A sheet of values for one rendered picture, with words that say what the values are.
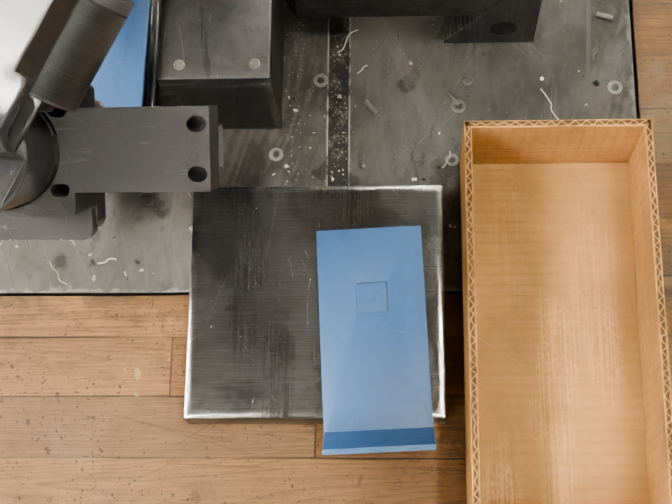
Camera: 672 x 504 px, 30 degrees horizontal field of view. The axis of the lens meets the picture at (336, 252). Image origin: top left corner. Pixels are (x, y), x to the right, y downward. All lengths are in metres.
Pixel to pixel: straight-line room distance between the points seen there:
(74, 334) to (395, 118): 0.27
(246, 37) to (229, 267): 0.15
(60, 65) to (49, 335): 0.33
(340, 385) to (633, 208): 0.23
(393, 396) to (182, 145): 0.26
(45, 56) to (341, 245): 0.32
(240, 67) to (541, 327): 0.26
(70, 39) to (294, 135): 0.34
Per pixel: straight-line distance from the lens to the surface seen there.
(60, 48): 0.59
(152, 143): 0.63
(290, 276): 0.84
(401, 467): 0.83
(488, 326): 0.84
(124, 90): 0.82
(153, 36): 0.84
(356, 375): 0.81
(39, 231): 0.70
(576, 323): 0.85
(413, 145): 0.89
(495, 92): 0.90
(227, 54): 0.83
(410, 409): 0.81
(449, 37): 0.91
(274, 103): 0.85
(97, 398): 0.86
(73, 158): 0.64
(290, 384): 0.82
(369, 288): 0.83
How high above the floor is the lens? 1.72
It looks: 72 degrees down
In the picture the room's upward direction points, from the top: 10 degrees counter-clockwise
